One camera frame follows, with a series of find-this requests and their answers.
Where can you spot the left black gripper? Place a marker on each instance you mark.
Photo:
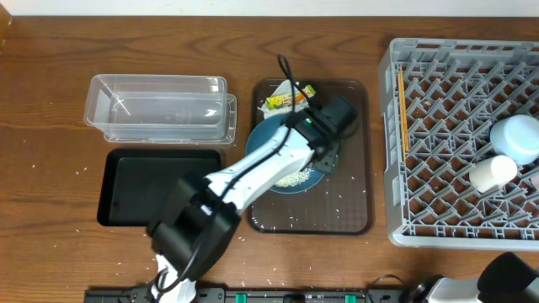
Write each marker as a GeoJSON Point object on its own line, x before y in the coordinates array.
{"type": "Point", "coordinates": [333, 165]}

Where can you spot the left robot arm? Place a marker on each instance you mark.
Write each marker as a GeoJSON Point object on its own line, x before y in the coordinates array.
{"type": "Point", "coordinates": [200, 216]}

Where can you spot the wooden chopstick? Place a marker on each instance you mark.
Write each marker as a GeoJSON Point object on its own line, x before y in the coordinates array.
{"type": "Point", "coordinates": [404, 153]}
{"type": "Point", "coordinates": [404, 116]}

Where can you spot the black tray bin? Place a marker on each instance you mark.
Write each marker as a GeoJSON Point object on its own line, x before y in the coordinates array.
{"type": "Point", "coordinates": [137, 182]}

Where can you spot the light blue small bowl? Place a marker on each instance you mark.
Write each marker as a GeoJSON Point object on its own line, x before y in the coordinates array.
{"type": "Point", "coordinates": [516, 137]}

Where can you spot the dark blue bowl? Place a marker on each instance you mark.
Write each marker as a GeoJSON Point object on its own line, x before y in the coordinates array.
{"type": "Point", "coordinates": [262, 133]}

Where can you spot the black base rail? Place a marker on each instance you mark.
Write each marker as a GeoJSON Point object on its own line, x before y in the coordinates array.
{"type": "Point", "coordinates": [220, 295]}

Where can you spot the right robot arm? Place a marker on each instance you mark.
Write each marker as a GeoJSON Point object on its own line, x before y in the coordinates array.
{"type": "Point", "coordinates": [507, 279]}

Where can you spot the brown serving tray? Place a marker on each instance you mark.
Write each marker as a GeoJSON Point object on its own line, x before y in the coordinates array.
{"type": "Point", "coordinates": [339, 203]}

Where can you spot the yellow green snack wrapper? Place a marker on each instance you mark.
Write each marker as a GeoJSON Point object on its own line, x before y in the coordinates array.
{"type": "Point", "coordinates": [281, 97]}

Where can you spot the white rice pile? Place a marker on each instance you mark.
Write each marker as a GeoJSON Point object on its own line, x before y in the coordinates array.
{"type": "Point", "coordinates": [294, 179]}

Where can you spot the clear plastic bin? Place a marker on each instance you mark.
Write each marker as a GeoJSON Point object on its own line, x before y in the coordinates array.
{"type": "Point", "coordinates": [162, 109]}

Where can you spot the pink white cup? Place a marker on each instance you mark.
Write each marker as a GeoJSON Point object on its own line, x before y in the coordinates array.
{"type": "Point", "coordinates": [535, 181]}

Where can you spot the grey dishwasher rack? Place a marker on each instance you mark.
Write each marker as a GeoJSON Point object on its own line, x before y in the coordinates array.
{"type": "Point", "coordinates": [456, 91]}

